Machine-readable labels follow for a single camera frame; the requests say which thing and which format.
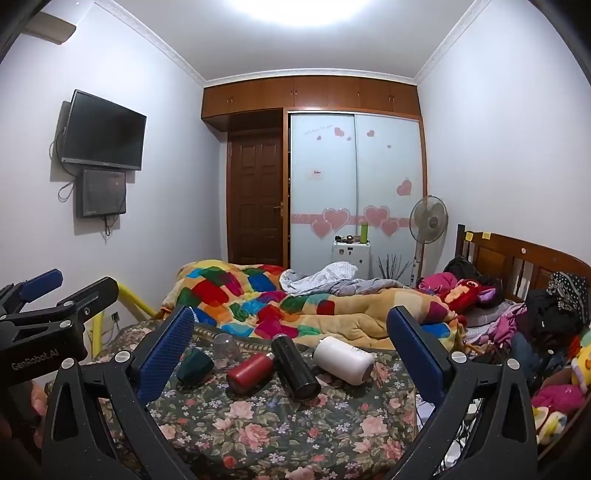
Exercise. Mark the brown overhead cabinet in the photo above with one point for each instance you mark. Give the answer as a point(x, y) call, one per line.
point(323, 94)

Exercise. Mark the pink cloth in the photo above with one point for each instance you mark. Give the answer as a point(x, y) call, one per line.
point(556, 399)

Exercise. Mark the yellow bed rail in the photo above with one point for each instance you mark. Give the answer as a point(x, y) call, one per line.
point(134, 300)

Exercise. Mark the pink clothing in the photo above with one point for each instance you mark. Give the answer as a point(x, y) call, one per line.
point(436, 281)

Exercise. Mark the black bottle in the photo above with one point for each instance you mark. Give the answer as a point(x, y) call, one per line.
point(295, 369)

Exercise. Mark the dark green cup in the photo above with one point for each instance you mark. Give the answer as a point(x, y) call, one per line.
point(194, 368)

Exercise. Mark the standing fan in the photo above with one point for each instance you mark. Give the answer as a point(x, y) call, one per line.
point(429, 219)

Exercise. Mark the red plush toy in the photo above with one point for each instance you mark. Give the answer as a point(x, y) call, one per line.
point(466, 295)

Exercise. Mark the small white cabinet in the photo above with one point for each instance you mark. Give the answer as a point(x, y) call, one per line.
point(352, 261)

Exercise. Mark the black bag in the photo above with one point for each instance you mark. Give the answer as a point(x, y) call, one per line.
point(461, 267)

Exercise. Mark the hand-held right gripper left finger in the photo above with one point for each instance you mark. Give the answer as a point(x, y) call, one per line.
point(165, 357)

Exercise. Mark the yellow plush toy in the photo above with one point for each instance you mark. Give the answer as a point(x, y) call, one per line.
point(582, 362)

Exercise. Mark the white bottle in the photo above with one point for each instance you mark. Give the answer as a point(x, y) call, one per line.
point(344, 360)

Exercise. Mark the wardrobe with heart stickers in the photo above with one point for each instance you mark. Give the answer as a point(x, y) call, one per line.
point(355, 175)

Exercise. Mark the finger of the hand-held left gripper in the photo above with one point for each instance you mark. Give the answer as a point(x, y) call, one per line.
point(42, 284)
point(94, 293)

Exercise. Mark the grey white crumpled cloth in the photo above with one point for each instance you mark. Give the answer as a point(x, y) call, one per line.
point(323, 277)

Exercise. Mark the dried twigs bundle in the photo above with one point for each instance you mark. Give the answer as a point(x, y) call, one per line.
point(392, 267)

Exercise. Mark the brown wooden door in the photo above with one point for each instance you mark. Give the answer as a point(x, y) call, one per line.
point(255, 198)

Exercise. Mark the floral blanket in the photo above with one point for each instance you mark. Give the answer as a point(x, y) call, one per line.
point(277, 424)

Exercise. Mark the brown wooden headboard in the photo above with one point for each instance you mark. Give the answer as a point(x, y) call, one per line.
point(503, 256)

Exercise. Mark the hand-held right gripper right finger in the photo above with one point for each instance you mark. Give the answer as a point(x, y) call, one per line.
point(418, 357)

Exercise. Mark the green bottle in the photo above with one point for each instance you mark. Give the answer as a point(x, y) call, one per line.
point(364, 233)

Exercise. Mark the black wall television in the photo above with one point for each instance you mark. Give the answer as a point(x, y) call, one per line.
point(104, 131)

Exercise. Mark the colourful patchwork quilt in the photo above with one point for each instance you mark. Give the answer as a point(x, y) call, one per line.
point(258, 300)

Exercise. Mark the clear glass cup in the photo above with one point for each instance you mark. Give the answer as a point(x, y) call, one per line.
point(226, 347)

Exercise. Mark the dark dotted scarf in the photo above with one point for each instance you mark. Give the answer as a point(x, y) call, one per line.
point(570, 288)

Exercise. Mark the white air conditioner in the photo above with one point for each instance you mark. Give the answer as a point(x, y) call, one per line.
point(51, 26)

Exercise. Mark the red bottle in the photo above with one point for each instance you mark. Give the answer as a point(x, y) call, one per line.
point(249, 373)

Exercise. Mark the black clothing pile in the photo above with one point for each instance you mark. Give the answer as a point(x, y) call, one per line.
point(547, 314)

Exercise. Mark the small black wall monitor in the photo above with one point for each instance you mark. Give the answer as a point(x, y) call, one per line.
point(101, 193)

